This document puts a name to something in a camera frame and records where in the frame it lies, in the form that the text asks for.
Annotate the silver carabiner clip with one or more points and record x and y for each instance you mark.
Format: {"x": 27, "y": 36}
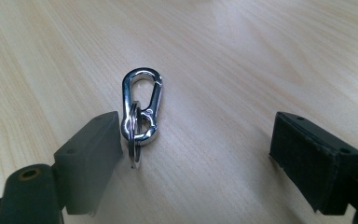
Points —
{"x": 126, "y": 102}

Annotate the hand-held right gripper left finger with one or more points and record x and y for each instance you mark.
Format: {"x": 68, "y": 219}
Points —
{"x": 87, "y": 161}

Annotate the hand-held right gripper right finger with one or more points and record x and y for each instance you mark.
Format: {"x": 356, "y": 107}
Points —
{"x": 317, "y": 161}

